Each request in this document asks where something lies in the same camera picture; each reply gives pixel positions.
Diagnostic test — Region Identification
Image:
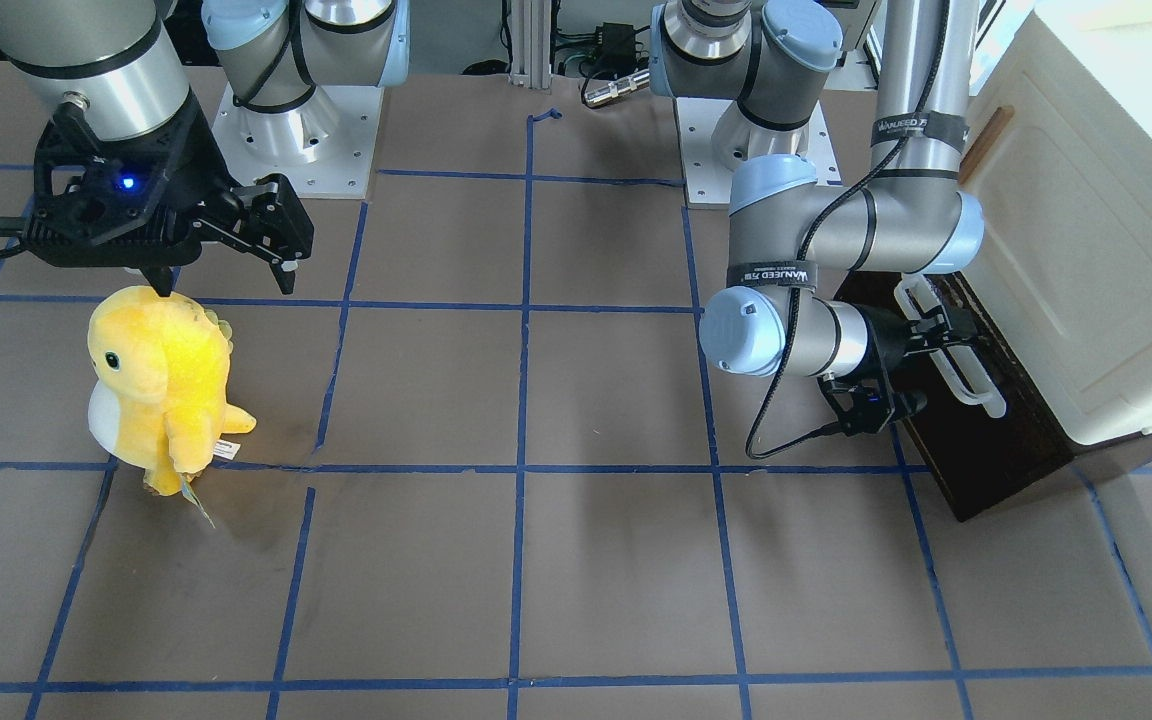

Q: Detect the yellow plush toy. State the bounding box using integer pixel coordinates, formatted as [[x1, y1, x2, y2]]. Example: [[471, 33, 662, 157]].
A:
[[86, 286, 257, 507]]

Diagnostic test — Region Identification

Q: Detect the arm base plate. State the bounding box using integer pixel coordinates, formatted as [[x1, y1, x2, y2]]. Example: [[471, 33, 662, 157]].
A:
[[675, 97, 842, 209], [212, 86, 385, 199]]

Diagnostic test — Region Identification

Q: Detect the white drawer handle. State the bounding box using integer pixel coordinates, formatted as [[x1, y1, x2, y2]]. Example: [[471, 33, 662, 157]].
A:
[[893, 274, 1009, 419]]

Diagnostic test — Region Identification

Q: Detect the cream cabinet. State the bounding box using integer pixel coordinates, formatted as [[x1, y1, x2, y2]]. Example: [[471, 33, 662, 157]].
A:
[[965, 1, 1152, 445]]

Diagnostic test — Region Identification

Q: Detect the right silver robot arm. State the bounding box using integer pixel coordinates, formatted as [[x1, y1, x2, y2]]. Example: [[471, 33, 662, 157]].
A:
[[0, 1, 410, 296]]

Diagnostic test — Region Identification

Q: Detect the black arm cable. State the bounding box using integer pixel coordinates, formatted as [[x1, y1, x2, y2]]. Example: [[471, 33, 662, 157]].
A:
[[744, 0, 953, 463]]

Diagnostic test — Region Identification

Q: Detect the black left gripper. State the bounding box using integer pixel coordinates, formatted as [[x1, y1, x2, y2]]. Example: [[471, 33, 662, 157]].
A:
[[856, 305, 980, 379]]

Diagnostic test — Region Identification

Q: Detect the dark wooden drawer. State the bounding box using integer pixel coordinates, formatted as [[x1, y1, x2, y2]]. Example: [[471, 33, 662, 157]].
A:
[[832, 270, 1077, 523]]

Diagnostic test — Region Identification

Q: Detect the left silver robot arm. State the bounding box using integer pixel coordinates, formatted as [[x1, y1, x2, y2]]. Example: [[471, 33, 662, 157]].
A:
[[650, 1, 984, 377]]

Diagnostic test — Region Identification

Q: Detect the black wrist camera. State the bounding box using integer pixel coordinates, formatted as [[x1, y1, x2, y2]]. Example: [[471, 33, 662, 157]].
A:
[[817, 376, 929, 435]]

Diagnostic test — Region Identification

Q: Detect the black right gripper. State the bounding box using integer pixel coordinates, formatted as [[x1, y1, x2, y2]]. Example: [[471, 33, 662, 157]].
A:
[[20, 94, 314, 300]]

